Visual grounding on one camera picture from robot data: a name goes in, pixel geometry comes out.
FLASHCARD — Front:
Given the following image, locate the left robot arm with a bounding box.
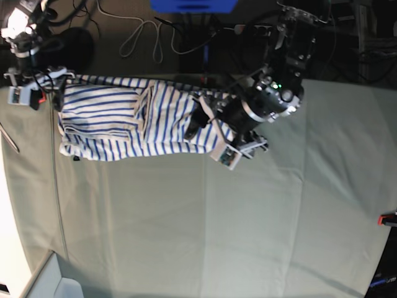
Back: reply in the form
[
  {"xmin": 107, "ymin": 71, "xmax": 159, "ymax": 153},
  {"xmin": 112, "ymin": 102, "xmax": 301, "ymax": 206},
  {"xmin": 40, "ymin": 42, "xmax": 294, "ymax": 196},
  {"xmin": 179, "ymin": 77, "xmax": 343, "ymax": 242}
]
[{"xmin": 184, "ymin": 1, "xmax": 331, "ymax": 166}]

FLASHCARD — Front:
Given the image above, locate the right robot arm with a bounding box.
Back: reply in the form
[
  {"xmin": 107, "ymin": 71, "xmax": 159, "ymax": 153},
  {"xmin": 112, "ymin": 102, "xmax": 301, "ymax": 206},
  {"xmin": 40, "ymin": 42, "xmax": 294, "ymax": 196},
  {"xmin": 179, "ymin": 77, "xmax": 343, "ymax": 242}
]
[{"xmin": 1, "ymin": 1, "xmax": 75, "ymax": 112}]

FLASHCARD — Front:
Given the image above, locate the blue white striped t-shirt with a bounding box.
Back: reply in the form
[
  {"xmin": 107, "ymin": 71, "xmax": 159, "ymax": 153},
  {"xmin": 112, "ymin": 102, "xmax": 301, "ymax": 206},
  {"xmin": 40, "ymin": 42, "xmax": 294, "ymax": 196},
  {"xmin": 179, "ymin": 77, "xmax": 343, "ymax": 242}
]
[{"xmin": 58, "ymin": 75, "xmax": 220, "ymax": 161}]

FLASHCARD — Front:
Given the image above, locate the red black clamp right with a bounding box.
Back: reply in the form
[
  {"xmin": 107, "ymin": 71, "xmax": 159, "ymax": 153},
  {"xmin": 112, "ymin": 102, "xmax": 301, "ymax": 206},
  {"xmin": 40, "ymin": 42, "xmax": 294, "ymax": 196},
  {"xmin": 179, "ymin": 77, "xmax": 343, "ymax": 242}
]
[{"xmin": 378, "ymin": 213, "xmax": 397, "ymax": 228}]

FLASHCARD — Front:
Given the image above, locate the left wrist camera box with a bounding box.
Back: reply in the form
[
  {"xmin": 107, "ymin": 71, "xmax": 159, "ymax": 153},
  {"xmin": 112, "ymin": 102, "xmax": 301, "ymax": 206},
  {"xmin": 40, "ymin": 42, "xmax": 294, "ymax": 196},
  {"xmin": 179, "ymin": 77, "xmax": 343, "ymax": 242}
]
[{"xmin": 210, "ymin": 143, "xmax": 242, "ymax": 171}]

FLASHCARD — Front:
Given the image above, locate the blue box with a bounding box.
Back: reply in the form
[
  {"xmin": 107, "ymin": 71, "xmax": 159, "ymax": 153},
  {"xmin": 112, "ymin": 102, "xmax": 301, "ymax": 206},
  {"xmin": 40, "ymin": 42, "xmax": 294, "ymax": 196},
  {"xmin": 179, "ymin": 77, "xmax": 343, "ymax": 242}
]
[{"xmin": 150, "ymin": 0, "xmax": 238, "ymax": 14}]

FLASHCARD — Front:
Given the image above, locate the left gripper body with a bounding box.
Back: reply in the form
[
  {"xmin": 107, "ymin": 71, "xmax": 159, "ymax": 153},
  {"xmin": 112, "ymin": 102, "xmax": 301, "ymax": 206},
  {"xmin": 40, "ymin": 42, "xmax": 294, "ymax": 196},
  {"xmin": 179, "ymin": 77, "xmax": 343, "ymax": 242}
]
[{"xmin": 197, "ymin": 94, "xmax": 269, "ymax": 159}]

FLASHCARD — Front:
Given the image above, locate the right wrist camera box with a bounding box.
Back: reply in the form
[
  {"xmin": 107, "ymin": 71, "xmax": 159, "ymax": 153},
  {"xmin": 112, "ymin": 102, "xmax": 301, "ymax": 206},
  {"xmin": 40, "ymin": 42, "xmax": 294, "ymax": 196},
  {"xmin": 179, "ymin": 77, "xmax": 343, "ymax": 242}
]
[{"xmin": 7, "ymin": 86, "xmax": 31, "ymax": 106}]

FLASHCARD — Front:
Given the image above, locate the green table cloth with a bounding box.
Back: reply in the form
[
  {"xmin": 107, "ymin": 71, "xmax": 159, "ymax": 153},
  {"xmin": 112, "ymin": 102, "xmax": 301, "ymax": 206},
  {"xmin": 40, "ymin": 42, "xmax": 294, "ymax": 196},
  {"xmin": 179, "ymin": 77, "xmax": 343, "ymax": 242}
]
[{"xmin": 1, "ymin": 81, "xmax": 396, "ymax": 297}]

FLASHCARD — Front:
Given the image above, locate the white looped cable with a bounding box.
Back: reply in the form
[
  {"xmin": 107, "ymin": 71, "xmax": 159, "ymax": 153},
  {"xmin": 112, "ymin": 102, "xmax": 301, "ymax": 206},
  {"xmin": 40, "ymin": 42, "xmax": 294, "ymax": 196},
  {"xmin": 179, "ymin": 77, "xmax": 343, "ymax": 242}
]
[{"xmin": 97, "ymin": 0, "xmax": 187, "ymax": 64}]

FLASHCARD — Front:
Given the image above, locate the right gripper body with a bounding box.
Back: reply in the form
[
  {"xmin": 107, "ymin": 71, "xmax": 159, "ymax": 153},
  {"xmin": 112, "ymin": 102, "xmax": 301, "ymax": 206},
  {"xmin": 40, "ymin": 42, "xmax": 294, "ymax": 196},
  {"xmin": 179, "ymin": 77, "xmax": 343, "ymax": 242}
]
[{"xmin": 3, "ymin": 66, "xmax": 76, "ymax": 93}]

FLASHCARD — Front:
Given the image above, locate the white bin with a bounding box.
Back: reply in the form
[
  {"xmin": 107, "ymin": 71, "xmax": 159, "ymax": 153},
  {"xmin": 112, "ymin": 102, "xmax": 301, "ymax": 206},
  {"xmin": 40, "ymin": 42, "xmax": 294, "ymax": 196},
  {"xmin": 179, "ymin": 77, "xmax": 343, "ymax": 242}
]
[{"xmin": 20, "ymin": 250, "xmax": 84, "ymax": 298}]

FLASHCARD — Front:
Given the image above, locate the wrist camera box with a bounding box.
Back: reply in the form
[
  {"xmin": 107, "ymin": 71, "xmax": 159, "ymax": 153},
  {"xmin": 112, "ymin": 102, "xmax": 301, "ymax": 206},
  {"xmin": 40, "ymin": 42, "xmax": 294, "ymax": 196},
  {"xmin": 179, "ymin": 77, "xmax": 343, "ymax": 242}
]
[
  {"xmin": 210, "ymin": 143, "xmax": 242, "ymax": 171},
  {"xmin": 7, "ymin": 86, "xmax": 31, "ymax": 106}
]

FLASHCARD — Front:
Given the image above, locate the red black clamp left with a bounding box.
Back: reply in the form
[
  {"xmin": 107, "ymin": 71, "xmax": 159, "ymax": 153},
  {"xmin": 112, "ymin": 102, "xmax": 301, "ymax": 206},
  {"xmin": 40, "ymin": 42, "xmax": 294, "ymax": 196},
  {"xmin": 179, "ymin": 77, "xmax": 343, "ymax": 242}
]
[{"xmin": 37, "ymin": 93, "xmax": 47, "ymax": 104}]

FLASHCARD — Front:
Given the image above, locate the white power strip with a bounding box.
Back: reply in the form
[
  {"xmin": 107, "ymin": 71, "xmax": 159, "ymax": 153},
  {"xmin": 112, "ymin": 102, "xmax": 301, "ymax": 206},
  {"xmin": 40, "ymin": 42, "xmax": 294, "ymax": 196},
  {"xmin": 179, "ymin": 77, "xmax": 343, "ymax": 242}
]
[{"xmin": 233, "ymin": 24, "xmax": 274, "ymax": 37}]

